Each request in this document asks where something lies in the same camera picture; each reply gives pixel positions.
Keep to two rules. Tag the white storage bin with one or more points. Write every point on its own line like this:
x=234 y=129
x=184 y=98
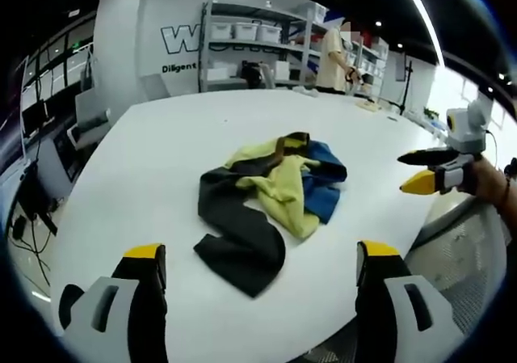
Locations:
x=221 y=29
x=246 y=30
x=270 y=32

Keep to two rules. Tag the grey metal shelf rack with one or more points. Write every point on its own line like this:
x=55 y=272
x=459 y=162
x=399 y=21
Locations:
x=258 y=47

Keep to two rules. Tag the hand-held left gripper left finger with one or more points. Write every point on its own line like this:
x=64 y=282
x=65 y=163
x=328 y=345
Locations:
x=106 y=310

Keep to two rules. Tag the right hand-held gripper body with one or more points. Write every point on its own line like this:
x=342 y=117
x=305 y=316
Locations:
x=468 y=130

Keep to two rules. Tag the white grey machine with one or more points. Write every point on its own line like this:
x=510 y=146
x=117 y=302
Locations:
x=87 y=120

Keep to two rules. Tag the shelf with white bins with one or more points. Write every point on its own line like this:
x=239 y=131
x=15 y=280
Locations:
x=371 y=62

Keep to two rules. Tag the small tan object on table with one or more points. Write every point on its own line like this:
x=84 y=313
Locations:
x=367 y=105

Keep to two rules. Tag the black tripod stand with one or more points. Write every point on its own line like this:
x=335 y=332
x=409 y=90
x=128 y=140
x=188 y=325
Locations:
x=407 y=92

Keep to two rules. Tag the grey mesh office chair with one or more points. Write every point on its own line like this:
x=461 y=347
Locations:
x=456 y=250

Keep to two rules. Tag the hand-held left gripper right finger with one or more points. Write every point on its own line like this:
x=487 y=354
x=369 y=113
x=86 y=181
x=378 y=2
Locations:
x=408 y=314

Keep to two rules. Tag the white cloth on table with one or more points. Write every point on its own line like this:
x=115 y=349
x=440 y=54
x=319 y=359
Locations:
x=307 y=92

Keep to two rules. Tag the person's right hand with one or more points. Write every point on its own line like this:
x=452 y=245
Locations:
x=486 y=183

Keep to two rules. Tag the black office chair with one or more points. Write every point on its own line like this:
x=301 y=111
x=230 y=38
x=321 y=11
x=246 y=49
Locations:
x=252 y=75

